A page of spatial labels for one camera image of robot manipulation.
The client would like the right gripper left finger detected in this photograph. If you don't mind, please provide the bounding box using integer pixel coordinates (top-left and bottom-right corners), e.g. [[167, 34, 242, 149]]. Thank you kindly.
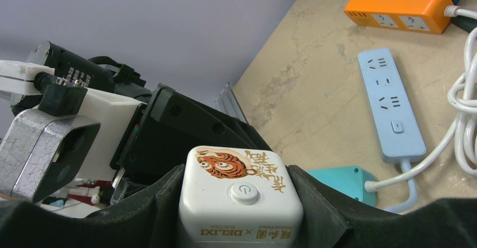
[[1, 165, 185, 247]]

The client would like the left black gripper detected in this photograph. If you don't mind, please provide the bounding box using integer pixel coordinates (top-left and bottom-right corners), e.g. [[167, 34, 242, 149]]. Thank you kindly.
[[110, 84, 271, 185]]

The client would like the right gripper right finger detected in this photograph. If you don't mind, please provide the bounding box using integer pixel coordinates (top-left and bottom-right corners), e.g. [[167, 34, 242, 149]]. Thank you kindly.
[[287, 165, 476, 247]]

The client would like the white cube socket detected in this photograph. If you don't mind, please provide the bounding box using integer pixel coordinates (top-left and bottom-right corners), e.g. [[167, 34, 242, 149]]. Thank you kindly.
[[175, 146, 304, 247]]

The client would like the white cord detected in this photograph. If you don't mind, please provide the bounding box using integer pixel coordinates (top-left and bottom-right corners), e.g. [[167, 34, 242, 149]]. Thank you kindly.
[[364, 4, 477, 193]]

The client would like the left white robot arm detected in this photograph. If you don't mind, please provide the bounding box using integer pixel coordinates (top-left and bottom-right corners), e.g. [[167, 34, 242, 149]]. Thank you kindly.
[[27, 41, 269, 185]]

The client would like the teal rectangular box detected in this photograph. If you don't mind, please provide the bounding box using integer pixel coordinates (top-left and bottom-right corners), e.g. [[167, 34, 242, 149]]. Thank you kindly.
[[307, 166, 377, 207]]

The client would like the light blue power strip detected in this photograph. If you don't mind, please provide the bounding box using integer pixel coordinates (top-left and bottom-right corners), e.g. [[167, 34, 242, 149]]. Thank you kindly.
[[358, 48, 427, 164]]

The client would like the orange power strip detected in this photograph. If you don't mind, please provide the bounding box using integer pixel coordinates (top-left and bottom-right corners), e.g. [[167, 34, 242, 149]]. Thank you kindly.
[[344, 0, 453, 34]]

